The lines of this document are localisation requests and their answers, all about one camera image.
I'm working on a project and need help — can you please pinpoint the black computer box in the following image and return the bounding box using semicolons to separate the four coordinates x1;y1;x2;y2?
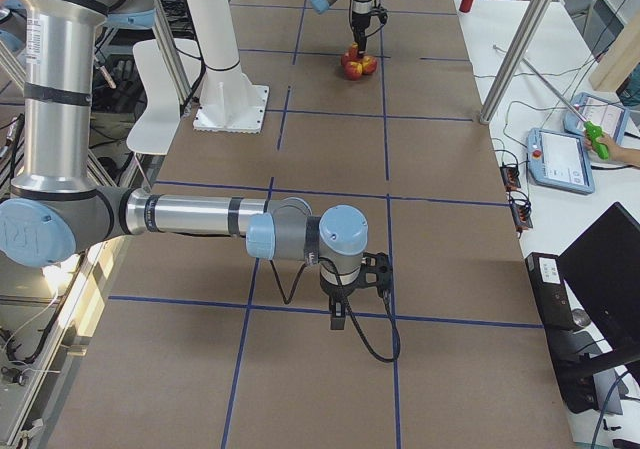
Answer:
525;252;623;415

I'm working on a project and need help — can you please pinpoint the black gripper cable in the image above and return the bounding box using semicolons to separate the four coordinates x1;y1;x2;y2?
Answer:
269;258;402;364

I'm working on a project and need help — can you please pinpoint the black monitor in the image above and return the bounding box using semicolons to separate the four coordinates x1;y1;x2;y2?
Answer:
558;202;639;348

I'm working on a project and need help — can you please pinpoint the person's hand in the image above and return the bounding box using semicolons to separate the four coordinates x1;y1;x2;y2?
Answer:
596;133;637;165

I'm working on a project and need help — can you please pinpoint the blue teach pendant near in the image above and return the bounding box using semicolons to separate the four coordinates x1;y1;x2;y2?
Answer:
526;128;595;194

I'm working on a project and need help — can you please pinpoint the red yellow apple back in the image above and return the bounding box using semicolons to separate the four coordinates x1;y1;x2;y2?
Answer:
360;55;378;75

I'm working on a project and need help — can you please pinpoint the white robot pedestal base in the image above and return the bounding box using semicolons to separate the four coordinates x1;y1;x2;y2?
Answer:
187;0;269;134

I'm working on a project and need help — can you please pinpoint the blue teach pendant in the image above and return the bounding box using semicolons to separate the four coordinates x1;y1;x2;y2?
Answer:
526;128;595;194
571;92;630;144

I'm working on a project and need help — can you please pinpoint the red yellow apple front-left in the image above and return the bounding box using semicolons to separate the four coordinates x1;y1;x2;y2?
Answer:
341;52;357;67

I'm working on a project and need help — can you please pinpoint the aluminium frame post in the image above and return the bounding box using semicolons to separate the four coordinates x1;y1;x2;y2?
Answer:
479;0;552;125

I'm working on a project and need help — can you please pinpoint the metal reacher grabber tool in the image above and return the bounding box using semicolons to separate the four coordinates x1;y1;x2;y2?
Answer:
492;43;612;160

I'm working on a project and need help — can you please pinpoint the red yellow apple front-right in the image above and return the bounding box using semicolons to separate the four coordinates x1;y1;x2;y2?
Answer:
343;61;364;81

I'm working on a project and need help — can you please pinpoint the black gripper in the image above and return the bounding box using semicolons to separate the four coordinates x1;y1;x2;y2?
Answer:
320;263;367;330
349;12;371;60

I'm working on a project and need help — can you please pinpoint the blue teach pendant far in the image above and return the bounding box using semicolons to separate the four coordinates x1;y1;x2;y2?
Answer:
571;92;630;144

